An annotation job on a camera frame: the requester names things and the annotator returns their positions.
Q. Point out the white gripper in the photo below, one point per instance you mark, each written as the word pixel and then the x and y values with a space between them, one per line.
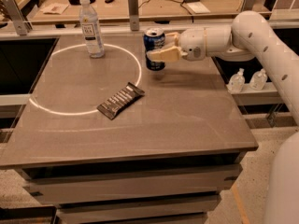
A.
pixel 192 43

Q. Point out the blue pepsi can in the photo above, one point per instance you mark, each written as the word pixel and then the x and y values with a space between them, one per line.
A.
pixel 153 38

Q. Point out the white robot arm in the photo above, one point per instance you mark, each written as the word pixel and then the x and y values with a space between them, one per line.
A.
pixel 250 35

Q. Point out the dark rxbar chocolate wrapper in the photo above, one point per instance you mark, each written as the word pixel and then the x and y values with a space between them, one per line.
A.
pixel 116 103

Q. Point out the white paper sheet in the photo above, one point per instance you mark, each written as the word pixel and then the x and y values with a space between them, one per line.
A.
pixel 198 8

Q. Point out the clear sanitizer bottle left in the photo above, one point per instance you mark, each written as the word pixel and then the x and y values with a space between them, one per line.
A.
pixel 236 82

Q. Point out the clear sanitizer bottle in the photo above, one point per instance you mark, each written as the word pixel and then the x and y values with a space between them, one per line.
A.
pixel 258 80
pixel 236 82

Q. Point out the clear plastic water bottle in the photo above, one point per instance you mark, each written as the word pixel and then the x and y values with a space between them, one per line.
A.
pixel 91 29

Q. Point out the clear sanitizer bottle right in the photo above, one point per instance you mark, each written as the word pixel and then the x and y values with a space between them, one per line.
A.
pixel 258 80

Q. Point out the paper packet on desk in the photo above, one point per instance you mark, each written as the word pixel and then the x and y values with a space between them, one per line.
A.
pixel 55 8

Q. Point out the lower grey drawer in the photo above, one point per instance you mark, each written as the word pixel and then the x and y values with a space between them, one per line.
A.
pixel 179 206

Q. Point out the grey drawer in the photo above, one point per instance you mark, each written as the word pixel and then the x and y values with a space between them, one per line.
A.
pixel 132 185
pixel 179 206

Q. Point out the upper grey drawer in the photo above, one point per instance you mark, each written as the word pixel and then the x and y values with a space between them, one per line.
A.
pixel 132 185

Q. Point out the middle metal bracket post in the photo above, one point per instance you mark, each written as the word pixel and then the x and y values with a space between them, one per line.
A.
pixel 133 14

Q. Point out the left metal bracket post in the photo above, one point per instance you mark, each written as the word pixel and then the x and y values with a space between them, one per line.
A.
pixel 21 24

